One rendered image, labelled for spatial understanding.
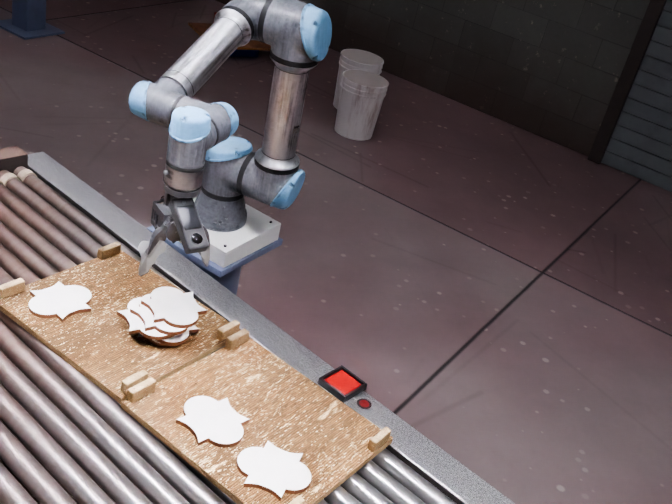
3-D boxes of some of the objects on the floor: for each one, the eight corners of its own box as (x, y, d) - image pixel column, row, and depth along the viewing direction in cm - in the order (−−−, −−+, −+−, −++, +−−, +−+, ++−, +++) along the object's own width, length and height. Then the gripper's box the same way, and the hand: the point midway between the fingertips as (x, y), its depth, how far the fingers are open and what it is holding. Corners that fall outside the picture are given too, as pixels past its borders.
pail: (373, 119, 575) (386, 68, 556) (330, 112, 570) (342, 60, 551) (369, 103, 600) (381, 53, 582) (328, 96, 595) (339, 45, 577)
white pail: (322, 129, 542) (333, 74, 523) (344, 118, 565) (356, 66, 547) (361, 146, 531) (375, 91, 513) (383, 134, 555) (397, 82, 537)
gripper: (215, 169, 177) (203, 249, 186) (125, 176, 166) (117, 261, 175) (234, 188, 171) (220, 270, 181) (142, 196, 160) (132, 283, 170)
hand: (175, 273), depth 176 cm, fingers open, 14 cm apart
